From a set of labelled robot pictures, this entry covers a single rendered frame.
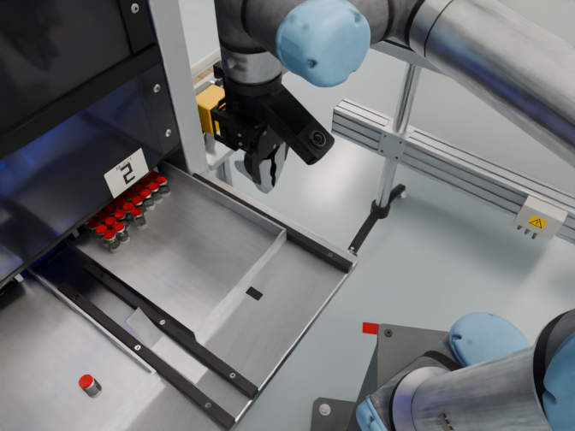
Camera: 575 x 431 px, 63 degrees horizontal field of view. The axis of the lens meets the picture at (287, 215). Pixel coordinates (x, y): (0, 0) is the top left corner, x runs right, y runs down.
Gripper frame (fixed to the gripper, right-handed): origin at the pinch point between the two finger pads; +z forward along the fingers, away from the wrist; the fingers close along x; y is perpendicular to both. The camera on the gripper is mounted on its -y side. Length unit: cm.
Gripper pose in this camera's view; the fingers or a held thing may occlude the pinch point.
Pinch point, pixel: (271, 188)
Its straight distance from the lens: 71.7
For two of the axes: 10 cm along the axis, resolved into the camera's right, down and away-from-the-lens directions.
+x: -5.9, 6.3, -5.1
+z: 0.0, 6.4, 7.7
